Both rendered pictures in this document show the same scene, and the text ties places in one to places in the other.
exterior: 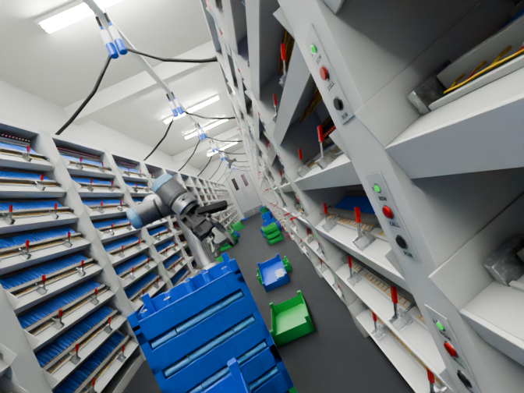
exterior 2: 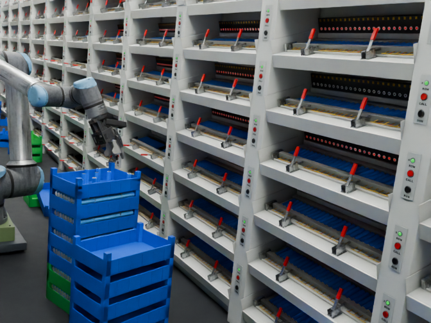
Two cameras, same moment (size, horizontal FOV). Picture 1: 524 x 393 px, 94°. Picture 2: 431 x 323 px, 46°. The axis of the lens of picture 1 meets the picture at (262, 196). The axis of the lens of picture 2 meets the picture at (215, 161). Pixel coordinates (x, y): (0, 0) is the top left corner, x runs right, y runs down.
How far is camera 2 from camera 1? 1.58 m
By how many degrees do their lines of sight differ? 33
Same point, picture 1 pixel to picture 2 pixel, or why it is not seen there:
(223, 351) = (112, 223)
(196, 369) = (95, 227)
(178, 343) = (95, 207)
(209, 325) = (112, 204)
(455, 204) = (266, 186)
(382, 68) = (269, 141)
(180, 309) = (103, 188)
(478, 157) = (275, 177)
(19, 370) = not seen: outside the picture
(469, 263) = (261, 202)
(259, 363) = not seen: hidden behind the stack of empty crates
